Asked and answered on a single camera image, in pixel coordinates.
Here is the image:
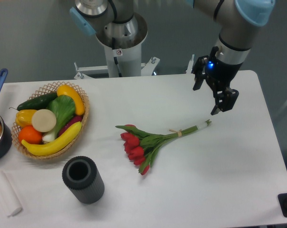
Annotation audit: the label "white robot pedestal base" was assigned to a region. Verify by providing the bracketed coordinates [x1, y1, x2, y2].
[74, 46, 160, 80]

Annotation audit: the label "purple eggplant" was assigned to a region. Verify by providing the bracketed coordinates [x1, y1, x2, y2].
[57, 115, 83, 137]

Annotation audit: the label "green lettuce leaf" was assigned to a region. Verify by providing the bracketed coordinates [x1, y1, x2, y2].
[42, 95, 75, 144]

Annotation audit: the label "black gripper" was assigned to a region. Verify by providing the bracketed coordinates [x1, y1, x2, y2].
[192, 46, 242, 115]

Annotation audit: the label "short yellow squash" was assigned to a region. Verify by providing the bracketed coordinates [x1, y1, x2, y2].
[57, 84, 85, 115]

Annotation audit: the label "yellow bell pepper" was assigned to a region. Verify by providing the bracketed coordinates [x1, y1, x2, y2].
[15, 109, 37, 128]

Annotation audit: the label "orange fruit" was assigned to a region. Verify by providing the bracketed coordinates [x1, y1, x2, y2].
[18, 126, 42, 144]

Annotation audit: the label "beige round disc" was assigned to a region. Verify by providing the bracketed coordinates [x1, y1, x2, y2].
[31, 109, 56, 133]

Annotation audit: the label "red tulip bouquet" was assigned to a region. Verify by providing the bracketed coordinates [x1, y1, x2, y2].
[116, 119, 212, 176]

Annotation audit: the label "green cucumber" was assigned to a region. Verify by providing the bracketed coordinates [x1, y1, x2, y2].
[10, 92, 57, 111]

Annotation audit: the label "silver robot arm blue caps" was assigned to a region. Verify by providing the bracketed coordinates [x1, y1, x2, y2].
[69, 0, 275, 115]

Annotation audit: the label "dark grey ribbed vase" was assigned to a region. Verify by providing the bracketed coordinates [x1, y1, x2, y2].
[62, 156, 105, 204]

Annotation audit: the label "white rolled cloth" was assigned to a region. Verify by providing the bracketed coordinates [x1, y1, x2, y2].
[0, 171, 23, 217]

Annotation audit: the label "long yellow squash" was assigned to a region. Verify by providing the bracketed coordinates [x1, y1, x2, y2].
[21, 122, 82, 157]

